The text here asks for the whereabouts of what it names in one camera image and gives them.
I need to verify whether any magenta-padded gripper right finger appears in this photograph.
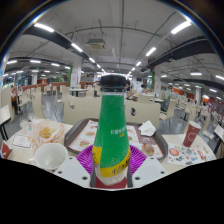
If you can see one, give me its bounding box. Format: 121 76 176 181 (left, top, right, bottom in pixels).
127 144 168 188

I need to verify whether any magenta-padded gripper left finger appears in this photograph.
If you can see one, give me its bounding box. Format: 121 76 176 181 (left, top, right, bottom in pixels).
53 144 98 189

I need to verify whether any green drink bottle black cap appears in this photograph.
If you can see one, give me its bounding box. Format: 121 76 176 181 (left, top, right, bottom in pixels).
91 74 132 188

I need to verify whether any brown fried food piece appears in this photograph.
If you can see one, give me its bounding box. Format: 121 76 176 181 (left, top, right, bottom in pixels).
141 143 156 157

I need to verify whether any white dotted mug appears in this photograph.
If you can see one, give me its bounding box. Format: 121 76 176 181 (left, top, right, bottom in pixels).
34 142 69 171

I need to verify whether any dark food tray with liner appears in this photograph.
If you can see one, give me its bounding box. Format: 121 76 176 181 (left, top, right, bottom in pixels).
64 118 169 160

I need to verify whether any colourful printed flyer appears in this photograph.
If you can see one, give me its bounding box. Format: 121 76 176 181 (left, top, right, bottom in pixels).
166 143 209 167

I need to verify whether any white crumpled napkin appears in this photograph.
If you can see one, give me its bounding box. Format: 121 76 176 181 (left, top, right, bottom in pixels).
138 120 157 137

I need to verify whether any clear food bag with snacks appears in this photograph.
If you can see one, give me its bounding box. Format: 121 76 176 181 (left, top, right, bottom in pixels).
28 118 66 149

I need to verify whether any beige wooden chair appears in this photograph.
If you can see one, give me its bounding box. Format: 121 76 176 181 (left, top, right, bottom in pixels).
124 99 162 129
63 96 103 126

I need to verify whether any red paper cup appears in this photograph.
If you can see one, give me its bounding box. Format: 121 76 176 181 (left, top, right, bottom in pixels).
182 120 202 148

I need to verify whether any white printed card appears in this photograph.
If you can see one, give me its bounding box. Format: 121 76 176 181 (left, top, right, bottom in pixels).
11 133 33 149

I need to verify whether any group of beige chairs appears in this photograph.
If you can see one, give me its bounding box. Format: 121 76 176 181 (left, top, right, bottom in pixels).
0 81 224 141

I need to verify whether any small clear bottle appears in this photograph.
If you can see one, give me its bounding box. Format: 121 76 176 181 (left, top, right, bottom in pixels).
27 111 35 132

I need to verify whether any red paper packet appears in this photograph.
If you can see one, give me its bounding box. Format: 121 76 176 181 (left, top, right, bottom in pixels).
0 139 13 159

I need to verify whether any ceiling air conditioner unit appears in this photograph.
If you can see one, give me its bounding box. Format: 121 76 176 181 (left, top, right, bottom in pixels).
86 38 107 51

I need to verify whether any group of ceiling lights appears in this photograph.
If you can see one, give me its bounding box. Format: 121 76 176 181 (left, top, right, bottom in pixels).
4 19 224 101

